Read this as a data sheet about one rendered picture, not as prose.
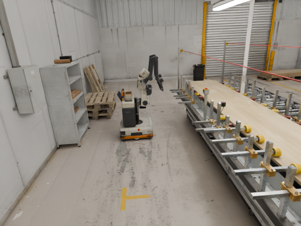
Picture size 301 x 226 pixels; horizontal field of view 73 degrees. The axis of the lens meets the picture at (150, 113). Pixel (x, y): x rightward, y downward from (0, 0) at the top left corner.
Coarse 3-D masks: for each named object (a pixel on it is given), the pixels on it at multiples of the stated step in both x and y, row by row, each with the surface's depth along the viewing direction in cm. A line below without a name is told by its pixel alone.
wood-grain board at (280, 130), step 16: (208, 80) 503; (208, 96) 371; (224, 96) 367; (240, 96) 362; (224, 112) 293; (240, 112) 290; (256, 112) 287; (272, 112) 285; (256, 128) 239; (272, 128) 237; (288, 128) 235; (256, 144) 207; (288, 144) 202; (272, 160) 183; (288, 160) 177
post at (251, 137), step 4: (248, 136) 182; (252, 136) 179; (248, 140) 183; (252, 140) 180; (248, 144) 183; (252, 144) 182; (248, 148) 184; (252, 148) 183; (248, 156) 186; (248, 160) 187; (248, 164) 189; (244, 168) 194; (248, 168) 190
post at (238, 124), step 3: (237, 123) 202; (240, 123) 202; (237, 126) 203; (240, 126) 203; (237, 129) 204; (237, 132) 205; (237, 135) 206; (234, 144) 211; (237, 144) 210; (234, 147) 212; (237, 147) 211; (234, 150) 212; (237, 150) 212
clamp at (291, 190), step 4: (280, 184) 142; (284, 188) 138; (288, 188) 136; (292, 188) 135; (292, 192) 132; (292, 196) 131; (296, 196) 130; (300, 196) 130; (292, 200) 131; (296, 200) 131
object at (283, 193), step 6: (258, 192) 135; (264, 192) 134; (270, 192) 134; (276, 192) 134; (282, 192) 134; (288, 192) 133; (300, 192) 134; (252, 198) 133; (258, 198) 133; (264, 198) 133
